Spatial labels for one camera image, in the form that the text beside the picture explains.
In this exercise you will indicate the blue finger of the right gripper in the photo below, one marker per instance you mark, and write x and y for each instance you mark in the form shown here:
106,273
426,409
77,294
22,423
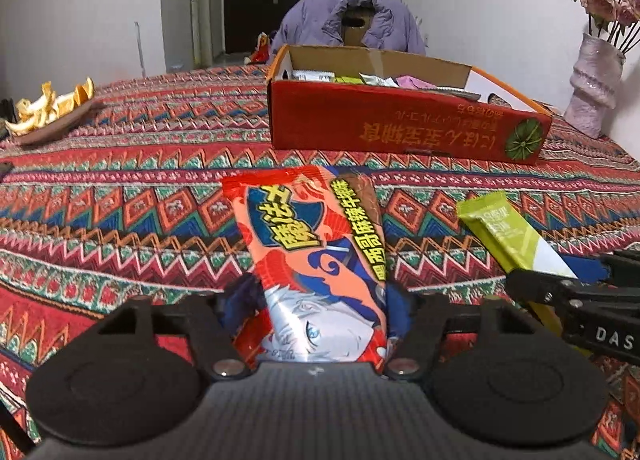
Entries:
587,269

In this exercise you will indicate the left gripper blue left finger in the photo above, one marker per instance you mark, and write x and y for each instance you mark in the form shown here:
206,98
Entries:
242,300

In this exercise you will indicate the patterned red tablecloth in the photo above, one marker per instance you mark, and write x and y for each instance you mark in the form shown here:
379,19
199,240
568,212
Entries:
131,203

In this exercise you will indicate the pink snack packet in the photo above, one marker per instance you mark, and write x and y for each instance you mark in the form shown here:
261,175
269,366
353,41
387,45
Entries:
413,83

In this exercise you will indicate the pink ceramic vase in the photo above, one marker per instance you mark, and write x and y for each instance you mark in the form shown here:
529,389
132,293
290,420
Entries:
595,79

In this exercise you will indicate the red cardboard fruit box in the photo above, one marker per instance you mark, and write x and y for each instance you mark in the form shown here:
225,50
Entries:
469,115

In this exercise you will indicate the white packet in box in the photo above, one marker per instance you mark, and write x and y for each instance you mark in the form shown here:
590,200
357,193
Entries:
313,76

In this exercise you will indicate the green white snack bar pack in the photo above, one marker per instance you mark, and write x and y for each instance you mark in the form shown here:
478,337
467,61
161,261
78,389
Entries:
509,237

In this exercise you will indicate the plate of orange peels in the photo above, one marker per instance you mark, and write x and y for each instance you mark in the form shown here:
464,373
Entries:
52,115

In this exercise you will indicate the purple puffer jacket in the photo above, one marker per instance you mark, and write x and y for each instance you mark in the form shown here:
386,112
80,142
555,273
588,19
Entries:
378,24

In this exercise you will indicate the brown chair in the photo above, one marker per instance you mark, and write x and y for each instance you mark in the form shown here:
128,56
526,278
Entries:
355,24

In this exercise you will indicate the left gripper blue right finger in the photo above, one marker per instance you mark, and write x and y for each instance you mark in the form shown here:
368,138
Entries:
399,310

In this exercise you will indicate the red anime snack bag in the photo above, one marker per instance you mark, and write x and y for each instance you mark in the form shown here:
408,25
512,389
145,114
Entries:
316,240

